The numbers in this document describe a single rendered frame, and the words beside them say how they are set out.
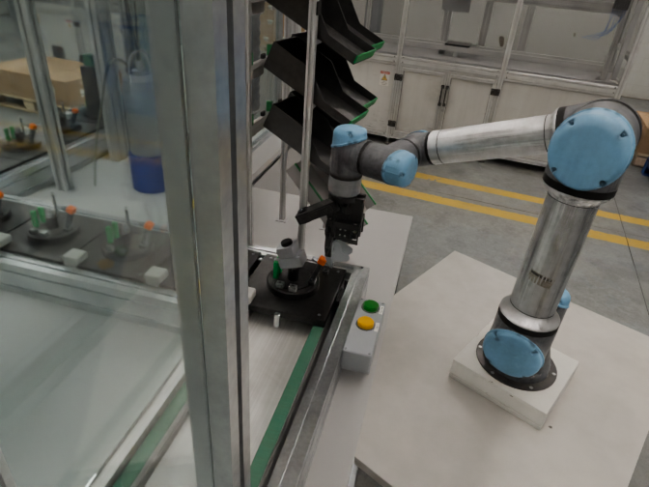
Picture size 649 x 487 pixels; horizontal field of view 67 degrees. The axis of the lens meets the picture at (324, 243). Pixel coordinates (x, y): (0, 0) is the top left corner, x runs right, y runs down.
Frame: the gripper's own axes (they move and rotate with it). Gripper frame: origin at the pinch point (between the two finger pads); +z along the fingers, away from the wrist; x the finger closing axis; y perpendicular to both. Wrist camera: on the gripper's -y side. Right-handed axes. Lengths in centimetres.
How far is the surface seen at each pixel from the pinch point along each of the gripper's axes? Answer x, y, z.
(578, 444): -20, 63, 20
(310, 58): 20, -13, -45
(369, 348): -16.4, 14.7, 10.2
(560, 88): 390, 118, 24
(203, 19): -84, 12, -65
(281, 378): -27.7, -2.7, 14.6
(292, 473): -52, 7, 10
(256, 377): -29.2, -8.1, 14.6
